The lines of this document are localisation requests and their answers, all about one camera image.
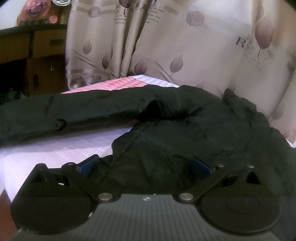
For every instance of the pink flower ornament with doily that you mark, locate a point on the pink flower ornament with doily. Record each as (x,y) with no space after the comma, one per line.
(42,12)

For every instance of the dark wooden dresser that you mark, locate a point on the dark wooden dresser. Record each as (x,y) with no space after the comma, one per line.
(32,61)

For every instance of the beige leaf-print curtain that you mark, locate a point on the beige leaf-print curtain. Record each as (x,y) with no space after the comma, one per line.
(245,46)

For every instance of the black jacket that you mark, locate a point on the black jacket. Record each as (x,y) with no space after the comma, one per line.
(152,163)

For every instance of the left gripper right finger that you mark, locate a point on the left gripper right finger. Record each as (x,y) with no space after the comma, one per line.
(207,178)

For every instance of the pink checkered bed sheet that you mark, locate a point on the pink checkered bed sheet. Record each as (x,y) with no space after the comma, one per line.
(19,158)

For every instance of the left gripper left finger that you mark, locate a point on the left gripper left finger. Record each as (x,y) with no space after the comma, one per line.
(79,173)

